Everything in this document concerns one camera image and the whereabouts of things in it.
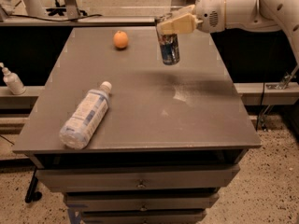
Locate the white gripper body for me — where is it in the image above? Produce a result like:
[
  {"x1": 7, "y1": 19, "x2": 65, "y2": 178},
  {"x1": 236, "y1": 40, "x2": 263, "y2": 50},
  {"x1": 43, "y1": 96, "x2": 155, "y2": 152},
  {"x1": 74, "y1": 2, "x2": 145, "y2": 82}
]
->
[{"x1": 194, "y1": 0, "x2": 280, "y2": 34}]

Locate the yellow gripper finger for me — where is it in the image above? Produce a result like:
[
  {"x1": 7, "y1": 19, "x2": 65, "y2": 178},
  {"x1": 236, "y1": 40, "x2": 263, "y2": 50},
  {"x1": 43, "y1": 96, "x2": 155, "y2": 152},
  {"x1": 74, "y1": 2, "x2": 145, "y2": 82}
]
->
[
  {"x1": 171, "y1": 5, "x2": 195, "y2": 17},
  {"x1": 157, "y1": 13, "x2": 203, "y2": 35}
]

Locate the silver blue redbull can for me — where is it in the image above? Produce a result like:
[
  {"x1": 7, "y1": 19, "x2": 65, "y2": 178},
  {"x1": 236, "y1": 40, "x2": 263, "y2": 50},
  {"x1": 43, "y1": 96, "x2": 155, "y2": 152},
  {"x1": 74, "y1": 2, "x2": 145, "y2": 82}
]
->
[{"x1": 154, "y1": 15, "x2": 181, "y2": 66}]

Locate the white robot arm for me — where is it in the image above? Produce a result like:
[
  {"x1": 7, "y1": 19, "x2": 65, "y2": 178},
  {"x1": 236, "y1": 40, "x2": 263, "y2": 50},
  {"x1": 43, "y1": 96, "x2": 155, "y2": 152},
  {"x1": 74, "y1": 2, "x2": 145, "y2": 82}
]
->
[{"x1": 157, "y1": 0, "x2": 299, "y2": 63}]

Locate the orange fruit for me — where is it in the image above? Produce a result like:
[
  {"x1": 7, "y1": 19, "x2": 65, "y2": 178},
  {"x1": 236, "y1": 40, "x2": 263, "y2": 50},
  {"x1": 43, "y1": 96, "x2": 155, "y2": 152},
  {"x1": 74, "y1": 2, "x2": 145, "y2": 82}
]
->
[{"x1": 113, "y1": 31, "x2": 129, "y2": 49}]

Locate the grey drawer cabinet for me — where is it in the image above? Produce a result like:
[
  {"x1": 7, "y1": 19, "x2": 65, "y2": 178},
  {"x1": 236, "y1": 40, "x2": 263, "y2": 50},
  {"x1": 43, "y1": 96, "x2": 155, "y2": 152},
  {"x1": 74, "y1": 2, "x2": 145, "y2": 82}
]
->
[{"x1": 12, "y1": 25, "x2": 263, "y2": 224}]

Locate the clear plastic water bottle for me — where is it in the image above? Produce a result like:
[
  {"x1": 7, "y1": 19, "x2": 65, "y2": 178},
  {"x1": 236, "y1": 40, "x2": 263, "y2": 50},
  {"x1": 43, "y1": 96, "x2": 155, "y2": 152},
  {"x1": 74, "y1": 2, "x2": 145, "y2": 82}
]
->
[{"x1": 59, "y1": 81, "x2": 112, "y2": 149}]

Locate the top grey drawer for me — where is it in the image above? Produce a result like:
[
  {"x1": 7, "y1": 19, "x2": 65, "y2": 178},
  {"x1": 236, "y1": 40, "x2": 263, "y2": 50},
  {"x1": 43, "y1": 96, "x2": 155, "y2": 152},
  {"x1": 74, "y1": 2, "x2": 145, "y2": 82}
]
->
[{"x1": 36, "y1": 164, "x2": 240, "y2": 192}]

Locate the grey drawer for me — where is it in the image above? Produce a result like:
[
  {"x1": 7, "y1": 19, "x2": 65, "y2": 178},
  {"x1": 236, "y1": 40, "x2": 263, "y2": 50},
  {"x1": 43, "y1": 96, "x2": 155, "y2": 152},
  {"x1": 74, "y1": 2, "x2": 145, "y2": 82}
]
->
[
  {"x1": 36, "y1": 164, "x2": 240, "y2": 192},
  {"x1": 81, "y1": 209, "x2": 206, "y2": 224},
  {"x1": 64, "y1": 190, "x2": 219, "y2": 212}
]

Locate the white pump dispenser bottle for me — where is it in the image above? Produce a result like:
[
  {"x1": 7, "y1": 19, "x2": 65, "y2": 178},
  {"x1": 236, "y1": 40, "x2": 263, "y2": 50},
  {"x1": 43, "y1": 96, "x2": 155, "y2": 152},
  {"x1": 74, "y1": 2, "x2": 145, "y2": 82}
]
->
[{"x1": 0, "y1": 63, "x2": 26, "y2": 95}]

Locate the bottom grey drawer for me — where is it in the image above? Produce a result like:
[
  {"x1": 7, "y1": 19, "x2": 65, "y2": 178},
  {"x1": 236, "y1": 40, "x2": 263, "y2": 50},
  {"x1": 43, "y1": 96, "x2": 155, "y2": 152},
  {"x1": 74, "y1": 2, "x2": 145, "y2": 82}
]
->
[{"x1": 81, "y1": 209, "x2": 206, "y2": 224}]

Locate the middle grey drawer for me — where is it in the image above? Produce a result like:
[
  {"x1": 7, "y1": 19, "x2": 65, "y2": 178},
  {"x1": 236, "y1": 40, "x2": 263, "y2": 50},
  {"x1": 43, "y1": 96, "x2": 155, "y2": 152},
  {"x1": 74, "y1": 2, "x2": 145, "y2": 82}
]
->
[{"x1": 64, "y1": 190, "x2": 219, "y2": 212}]

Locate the black caster leg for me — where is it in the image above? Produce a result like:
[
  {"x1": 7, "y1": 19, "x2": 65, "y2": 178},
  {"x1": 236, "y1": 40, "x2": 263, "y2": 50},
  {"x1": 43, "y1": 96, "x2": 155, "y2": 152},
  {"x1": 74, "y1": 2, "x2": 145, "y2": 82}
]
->
[{"x1": 24, "y1": 171, "x2": 42, "y2": 203}]

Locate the grey metal rail frame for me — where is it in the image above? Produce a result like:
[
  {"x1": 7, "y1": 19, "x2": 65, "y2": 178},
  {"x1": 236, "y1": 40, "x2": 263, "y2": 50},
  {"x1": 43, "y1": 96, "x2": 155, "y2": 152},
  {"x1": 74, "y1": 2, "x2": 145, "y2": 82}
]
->
[{"x1": 0, "y1": 0, "x2": 158, "y2": 27}]

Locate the black cable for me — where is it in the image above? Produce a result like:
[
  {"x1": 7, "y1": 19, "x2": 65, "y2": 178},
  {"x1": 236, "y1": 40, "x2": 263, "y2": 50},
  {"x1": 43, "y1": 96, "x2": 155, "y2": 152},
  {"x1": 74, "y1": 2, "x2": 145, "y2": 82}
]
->
[{"x1": 8, "y1": 13, "x2": 104, "y2": 23}]

